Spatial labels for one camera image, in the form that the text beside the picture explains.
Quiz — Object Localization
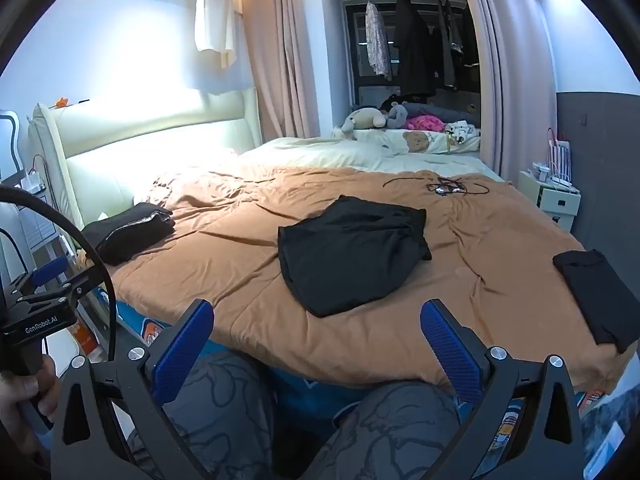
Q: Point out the white patterned pillows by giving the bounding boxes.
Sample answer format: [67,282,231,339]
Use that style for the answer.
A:
[237,136,506,183]

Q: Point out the grey cloth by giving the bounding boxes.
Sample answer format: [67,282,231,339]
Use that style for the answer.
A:
[400,101,481,126]

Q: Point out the hanging black coat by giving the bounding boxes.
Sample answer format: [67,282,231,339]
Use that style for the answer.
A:
[392,0,436,98]

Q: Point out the thin black cable bundle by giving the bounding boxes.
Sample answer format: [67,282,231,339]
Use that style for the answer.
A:
[382,172,491,197]

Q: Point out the person's left leg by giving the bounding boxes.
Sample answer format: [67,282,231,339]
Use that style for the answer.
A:
[125,350,276,480]

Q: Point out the cream padded headboard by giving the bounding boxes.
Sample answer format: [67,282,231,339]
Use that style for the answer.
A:
[27,87,263,231]

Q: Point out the blue printed bedsheet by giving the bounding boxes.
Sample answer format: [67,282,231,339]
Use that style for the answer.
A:
[102,287,608,476]

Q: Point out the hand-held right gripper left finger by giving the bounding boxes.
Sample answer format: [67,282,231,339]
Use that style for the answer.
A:
[50,299,216,480]

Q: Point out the orange blanket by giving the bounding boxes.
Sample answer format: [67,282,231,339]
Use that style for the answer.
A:
[102,165,623,393]

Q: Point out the striped gift bag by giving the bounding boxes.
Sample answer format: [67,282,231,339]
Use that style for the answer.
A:
[547,127,572,181]

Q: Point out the orange box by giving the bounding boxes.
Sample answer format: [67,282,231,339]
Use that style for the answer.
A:
[70,325,101,356]

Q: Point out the person's right leg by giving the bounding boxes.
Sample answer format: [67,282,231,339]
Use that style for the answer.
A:
[300,380,461,480]

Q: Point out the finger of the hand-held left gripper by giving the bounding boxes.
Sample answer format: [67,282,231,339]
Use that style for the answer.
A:
[12,256,96,307]

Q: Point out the folded black clothes stack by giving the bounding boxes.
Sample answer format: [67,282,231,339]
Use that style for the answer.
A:
[80,202,176,267]

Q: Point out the hanging floral garment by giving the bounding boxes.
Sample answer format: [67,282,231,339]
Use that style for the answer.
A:
[364,1,393,81]

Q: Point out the hanging white shirt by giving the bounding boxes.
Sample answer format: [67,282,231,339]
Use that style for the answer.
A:
[194,0,238,68]

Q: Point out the beige plush toy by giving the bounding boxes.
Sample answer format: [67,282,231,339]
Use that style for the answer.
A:
[341,106,388,133]

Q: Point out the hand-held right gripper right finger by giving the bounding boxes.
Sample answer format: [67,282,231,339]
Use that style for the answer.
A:
[420,299,586,480]

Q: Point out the grey plush toy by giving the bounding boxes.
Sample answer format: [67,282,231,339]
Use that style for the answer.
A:
[385,101,421,130]

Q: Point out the white framed mirror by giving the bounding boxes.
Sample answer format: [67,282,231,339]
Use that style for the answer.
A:
[0,109,23,181]

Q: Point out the black pants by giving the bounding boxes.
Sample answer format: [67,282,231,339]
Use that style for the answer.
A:
[277,195,432,318]

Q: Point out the hanging dark garments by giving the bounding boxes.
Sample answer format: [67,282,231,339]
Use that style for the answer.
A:
[432,0,481,91]

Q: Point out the white nightstand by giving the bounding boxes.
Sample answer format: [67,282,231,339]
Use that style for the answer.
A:
[517,170,582,233]

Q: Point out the person's left hand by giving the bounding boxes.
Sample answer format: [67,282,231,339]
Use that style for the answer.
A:
[0,355,58,456]

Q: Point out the pink cloth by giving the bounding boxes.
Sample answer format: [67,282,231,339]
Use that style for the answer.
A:
[407,115,446,132]

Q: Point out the white printed cloth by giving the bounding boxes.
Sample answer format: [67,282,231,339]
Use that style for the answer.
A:
[445,120,482,143]

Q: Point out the flat black cloth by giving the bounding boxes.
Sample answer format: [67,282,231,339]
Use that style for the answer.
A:
[552,249,640,354]

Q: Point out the grey bedside cabinet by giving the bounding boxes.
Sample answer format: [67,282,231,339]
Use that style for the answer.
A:
[15,187,83,261]

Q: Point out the person's leg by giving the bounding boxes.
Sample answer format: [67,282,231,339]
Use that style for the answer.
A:
[300,380,461,480]
[125,350,276,480]

